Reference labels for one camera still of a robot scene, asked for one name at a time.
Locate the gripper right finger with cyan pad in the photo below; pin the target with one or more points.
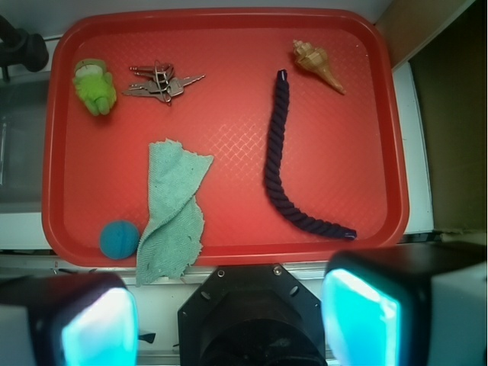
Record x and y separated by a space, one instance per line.
414 304

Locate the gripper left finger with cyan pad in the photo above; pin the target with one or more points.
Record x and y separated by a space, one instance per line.
72 319

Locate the green toy animal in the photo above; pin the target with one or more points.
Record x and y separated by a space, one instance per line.
94 86

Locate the blue foam ball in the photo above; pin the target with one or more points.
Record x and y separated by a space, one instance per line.
119 239

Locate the mint green cloth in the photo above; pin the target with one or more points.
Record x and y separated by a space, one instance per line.
171 240

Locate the red plastic tray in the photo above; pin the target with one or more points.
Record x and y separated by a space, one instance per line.
343 155

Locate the bunch of silver keys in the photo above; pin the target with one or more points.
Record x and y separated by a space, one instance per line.
161 82

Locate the tan spiral seashell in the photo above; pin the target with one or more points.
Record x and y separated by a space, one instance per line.
316 60

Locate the black clamp knob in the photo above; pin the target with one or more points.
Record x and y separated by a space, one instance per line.
18 47

